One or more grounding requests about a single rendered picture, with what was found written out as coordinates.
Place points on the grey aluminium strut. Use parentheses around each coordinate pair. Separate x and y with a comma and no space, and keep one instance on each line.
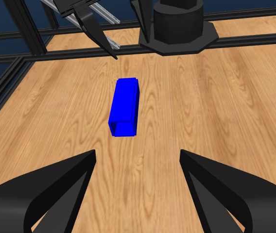
(106,15)
(113,43)

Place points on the black table frame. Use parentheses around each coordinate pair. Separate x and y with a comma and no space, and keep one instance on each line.
(67,53)

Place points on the blue hollow socket block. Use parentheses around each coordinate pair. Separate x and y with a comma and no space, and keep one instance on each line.
(124,102)

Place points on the black upright frame post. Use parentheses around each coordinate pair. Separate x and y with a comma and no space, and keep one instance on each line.
(51,18)
(28,29)

